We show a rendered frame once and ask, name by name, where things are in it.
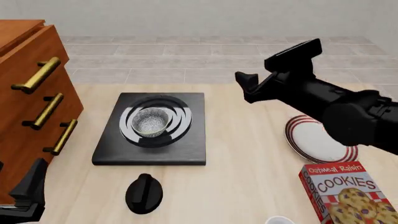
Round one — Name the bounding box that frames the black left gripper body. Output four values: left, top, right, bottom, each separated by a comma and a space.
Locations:
0, 202, 45, 224

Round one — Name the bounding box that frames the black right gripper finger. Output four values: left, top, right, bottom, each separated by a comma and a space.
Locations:
234, 71, 259, 94

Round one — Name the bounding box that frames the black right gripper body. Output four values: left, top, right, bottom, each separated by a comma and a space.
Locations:
244, 71, 283, 104

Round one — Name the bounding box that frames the white plate with red rings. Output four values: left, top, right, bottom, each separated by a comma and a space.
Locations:
283, 114, 359, 165

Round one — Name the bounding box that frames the patterned black bowl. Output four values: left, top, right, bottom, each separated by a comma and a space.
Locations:
130, 107, 170, 139

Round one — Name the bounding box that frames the round black stove knob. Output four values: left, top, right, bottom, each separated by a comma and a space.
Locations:
124, 172, 164, 215

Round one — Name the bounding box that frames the flat black stove plate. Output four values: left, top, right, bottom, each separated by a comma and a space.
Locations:
91, 91, 208, 167

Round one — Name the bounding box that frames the wooden cabinet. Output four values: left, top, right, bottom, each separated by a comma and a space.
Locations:
0, 19, 85, 204

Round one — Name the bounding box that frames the wooden drawer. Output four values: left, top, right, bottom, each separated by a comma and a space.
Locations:
0, 96, 85, 204
0, 66, 78, 143

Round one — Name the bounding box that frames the wooden drawer standing ajar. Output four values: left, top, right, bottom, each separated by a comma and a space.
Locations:
0, 24, 70, 99

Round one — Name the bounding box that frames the oatmeal raisin cookies box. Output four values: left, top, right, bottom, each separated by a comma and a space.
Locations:
298, 161, 398, 224

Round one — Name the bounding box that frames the brass drawer handle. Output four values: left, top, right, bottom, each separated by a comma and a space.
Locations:
42, 118, 79, 157
11, 56, 62, 95
22, 92, 65, 131

